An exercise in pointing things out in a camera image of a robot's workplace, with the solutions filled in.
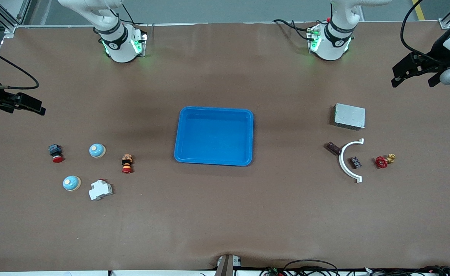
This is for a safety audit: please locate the blue bell with tan button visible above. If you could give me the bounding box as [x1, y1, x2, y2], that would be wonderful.
[63, 176, 81, 191]
[89, 143, 106, 158]

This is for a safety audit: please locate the blue plastic tray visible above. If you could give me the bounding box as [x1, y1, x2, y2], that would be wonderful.
[174, 106, 254, 167]

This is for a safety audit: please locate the black emergency button red cap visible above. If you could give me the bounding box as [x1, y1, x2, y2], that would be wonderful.
[48, 144, 64, 163]

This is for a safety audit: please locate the grey metal box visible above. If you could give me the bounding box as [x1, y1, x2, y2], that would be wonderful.
[333, 103, 366, 131]

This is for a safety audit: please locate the red handwheel brass valve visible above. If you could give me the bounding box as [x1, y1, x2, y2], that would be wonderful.
[375, 154, 396, 169]

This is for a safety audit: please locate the white circuit breaker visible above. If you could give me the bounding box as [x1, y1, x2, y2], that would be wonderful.
[89, 179, 113, 201]

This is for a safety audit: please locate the brown table cover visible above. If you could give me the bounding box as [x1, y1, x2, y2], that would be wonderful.
[0, 21, 450, 273]

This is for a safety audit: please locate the metal table edge clamp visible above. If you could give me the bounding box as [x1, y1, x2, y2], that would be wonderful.
[214, 254, 242, 276]

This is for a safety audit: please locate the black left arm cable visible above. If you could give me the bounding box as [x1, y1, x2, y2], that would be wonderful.
[400, 0, 440, 62]

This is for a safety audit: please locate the white curved plastic bracket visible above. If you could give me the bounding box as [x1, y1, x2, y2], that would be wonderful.
[339, 138, 364, 183]

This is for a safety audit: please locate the black base cable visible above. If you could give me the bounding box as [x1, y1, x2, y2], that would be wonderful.
[273, 19, 317, 41]

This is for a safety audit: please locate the black cable bundle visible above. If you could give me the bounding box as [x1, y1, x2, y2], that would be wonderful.
[261, 260, 450, 276]

